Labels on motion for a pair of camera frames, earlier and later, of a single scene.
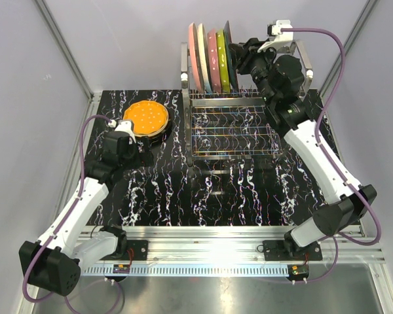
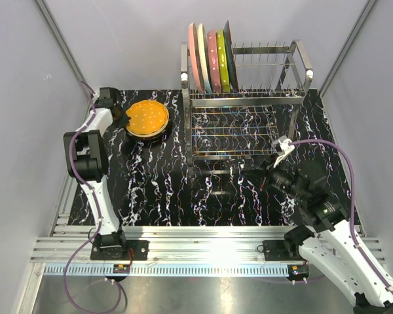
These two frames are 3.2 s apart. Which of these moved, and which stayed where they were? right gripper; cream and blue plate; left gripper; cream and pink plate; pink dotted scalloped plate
Moved: right gripper; left gripper
Stayed: cream and pink plate; pink dotted scalloped plate; cream and blue plate
